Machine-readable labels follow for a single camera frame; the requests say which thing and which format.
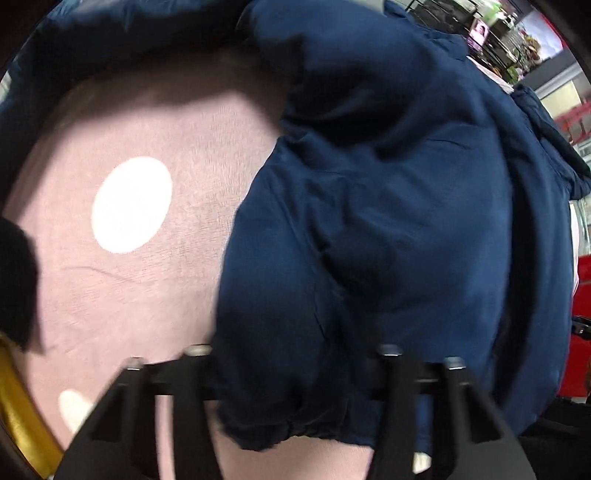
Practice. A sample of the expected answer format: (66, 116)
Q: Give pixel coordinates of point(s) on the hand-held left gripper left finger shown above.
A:
(184, 383)

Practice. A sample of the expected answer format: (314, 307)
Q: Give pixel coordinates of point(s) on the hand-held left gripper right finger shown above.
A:
(401, 383)

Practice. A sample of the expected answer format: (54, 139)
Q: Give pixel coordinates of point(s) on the gold curved rim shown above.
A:
(21, 410)

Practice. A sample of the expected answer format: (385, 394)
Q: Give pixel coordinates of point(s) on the pink blanket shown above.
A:
(184, 207)

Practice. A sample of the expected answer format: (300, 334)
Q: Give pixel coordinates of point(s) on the navy blue jacket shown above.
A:
(392, 207)

